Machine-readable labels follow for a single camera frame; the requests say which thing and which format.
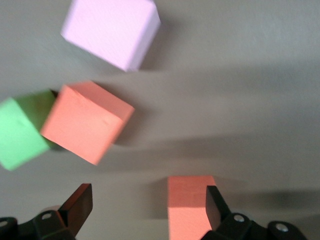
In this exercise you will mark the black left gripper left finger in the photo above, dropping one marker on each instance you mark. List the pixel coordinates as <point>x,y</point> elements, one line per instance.
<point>75,207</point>

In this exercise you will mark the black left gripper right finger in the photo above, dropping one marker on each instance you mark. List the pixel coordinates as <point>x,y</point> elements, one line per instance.
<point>216,210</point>

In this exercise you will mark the orange foam cube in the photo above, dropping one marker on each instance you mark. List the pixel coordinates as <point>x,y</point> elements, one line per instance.
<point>186,200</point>
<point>82,125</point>

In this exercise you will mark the green foam cube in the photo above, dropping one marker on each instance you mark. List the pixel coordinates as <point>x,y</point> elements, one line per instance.
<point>17,132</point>

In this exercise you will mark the brown table cover sheet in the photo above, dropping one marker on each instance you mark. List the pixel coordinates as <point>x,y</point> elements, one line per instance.
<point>237,100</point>

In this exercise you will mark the pink foam cube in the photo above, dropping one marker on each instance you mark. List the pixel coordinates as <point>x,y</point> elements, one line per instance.
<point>110,32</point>

